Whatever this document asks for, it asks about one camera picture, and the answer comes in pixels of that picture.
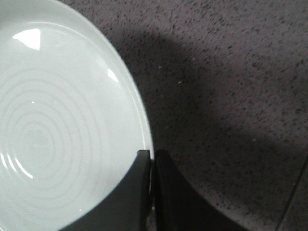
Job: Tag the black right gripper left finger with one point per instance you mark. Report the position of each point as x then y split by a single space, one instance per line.
126 208

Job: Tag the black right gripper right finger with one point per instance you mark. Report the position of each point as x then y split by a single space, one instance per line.
178 206

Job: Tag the light green round plate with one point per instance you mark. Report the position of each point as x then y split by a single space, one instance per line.
71 117

